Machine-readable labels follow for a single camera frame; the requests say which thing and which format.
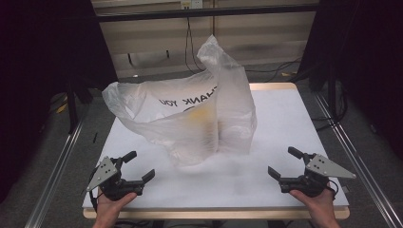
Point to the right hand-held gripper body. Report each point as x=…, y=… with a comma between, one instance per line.
x=313, y=177

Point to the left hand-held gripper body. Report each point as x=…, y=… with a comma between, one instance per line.
x=109, y=182

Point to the translucent white plastic bag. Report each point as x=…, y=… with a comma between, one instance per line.
x=196, y=117

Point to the person's left hand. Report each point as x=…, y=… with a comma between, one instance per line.
x=111, y=209

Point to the person's right hand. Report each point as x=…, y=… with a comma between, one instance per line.
x=318, y=205

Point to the black metal stand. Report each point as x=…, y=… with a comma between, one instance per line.
x=72, y=104

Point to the yellow item inside bag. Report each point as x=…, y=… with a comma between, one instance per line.
x=202, y=117

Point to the black curtain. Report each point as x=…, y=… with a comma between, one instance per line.
x=41, y=79
x=361, y=57

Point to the black crossbar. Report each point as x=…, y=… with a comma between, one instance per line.
x=206, y=12

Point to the aluminium rail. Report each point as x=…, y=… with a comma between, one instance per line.
x=53, y=177
x=358, y=158

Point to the white wall socket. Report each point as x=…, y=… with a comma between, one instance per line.
x=191, y=3

